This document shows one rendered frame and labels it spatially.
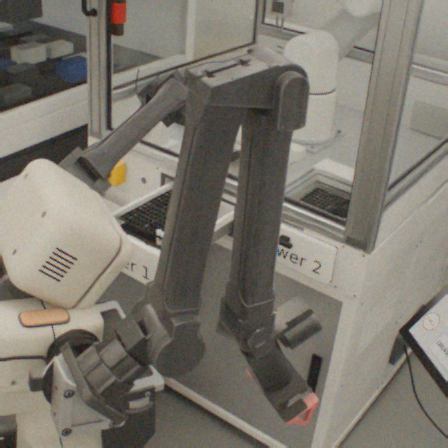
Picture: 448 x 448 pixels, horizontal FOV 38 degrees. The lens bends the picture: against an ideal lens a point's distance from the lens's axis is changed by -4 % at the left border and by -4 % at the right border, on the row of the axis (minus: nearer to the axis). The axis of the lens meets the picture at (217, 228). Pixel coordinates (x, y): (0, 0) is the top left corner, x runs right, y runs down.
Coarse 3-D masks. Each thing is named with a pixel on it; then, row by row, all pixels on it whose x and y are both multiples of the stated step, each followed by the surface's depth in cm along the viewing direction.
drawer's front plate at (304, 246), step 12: (288, 228) 180; (300, 240) 178; (312, 240) 176; (288, 252) 182; (300, 252) 179; (312, 252) 177; (324, 252) 174; (288, 264) 184; (312, 264) 178; (324, 264) 176; (312, 276) 180; (324, 276) 177
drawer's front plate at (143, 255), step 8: (136, 240) 170; (136, 248) 170; (144, 248) 168; (152, 248) 168; (136, 256) 171; (144, 256) 169; (152, 256) 167; (136, 264) 172; (144, 264) 170; (152, 264) 168; (128, 272) 176; (136, 272) 174; (144, 272) 171; (152, 272) 169; (144, 280) 173; (152, 280) 171
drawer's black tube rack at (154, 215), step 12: (168, 192) 199; (144, 204) 192; (156, 204) 192; (168, 204) 193; (132, 216) 187; (144, 216) 186; (156, 216) 187; (132, 228) 186; (156, 228) 182; (144, 240) 182; (156, 240) 182
